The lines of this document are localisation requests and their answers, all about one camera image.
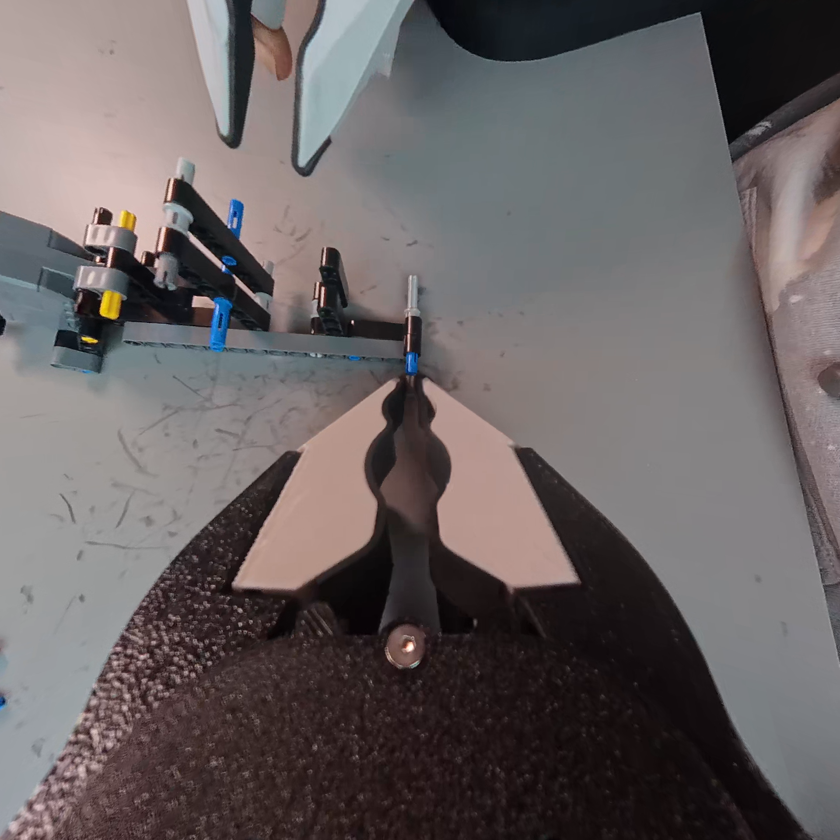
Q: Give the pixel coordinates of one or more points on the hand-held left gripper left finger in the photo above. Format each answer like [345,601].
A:
[308,525]

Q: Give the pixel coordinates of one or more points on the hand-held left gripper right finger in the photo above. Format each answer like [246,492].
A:
[505,525]

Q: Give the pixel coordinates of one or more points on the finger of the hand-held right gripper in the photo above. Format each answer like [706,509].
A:
[220,59]
[341,65]

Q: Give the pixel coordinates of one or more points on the toy brick chassis assembly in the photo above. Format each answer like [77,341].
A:
[262,338]

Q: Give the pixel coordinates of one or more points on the grey desk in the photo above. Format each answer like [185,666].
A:
[558,262]

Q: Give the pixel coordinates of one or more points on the person's right hand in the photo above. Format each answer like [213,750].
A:
[274,49]

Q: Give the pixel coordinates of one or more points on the grey mottled cloth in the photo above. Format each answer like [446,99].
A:
[800,262]

